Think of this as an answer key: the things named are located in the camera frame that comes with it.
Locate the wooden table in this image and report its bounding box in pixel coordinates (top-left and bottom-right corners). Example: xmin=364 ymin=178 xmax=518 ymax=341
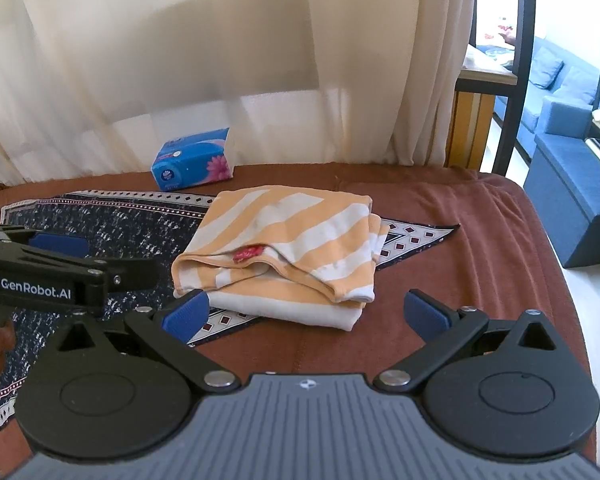
xmin=450 ymin=42 xmax=520 ymax=172

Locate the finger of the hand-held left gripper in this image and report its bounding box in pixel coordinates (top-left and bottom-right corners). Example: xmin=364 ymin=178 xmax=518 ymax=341
xmin=82 ymin=257 xmax=170 ymax=292
xmin=0 ymin=225 xmax=91 ymax=262

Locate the black metal frame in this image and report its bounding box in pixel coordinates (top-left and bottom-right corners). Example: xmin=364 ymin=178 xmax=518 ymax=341
xmin=491 ymin=0 xmax=539 ymax=177

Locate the blue floral tissue pack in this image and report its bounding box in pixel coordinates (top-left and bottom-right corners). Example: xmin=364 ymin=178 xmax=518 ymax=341
xmin=150 ymin=128 xmax=235 ymax=191

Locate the blue sofa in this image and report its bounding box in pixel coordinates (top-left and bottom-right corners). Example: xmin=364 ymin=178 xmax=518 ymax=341
xmin=490 ymin=35 xmax=600 ymax=161

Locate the blue ottoman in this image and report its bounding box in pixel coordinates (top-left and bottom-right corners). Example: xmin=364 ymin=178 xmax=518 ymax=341
xmin=522 ymin=95 xmax=600 ymax=269

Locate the orange white striped shirt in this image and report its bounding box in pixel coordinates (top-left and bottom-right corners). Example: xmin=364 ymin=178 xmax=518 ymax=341
xmin=171 ymin=185 xmax=392 ymax=332

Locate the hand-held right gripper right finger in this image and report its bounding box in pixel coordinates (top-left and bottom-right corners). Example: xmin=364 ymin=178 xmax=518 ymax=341
xmin=372 ymin=287 xmax=562 ymax=394

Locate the blue sofa cushion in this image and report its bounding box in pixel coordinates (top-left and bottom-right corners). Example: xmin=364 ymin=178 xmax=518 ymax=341
xmin=528 ymin=46 xmax=565 ymax=90

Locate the dark patterned cloth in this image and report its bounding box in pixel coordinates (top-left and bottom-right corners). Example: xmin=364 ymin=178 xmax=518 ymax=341
xmin=0 ymin=189 xmax=462 ymax=436

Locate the cream curtain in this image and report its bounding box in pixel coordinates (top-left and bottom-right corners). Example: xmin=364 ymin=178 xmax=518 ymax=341
xmin=0 ymin=0 xmax=478 ymax=188

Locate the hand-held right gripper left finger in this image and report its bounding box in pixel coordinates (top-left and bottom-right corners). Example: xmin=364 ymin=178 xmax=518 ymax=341
xmin=55 ymin=287 xmax=242 ymax=392

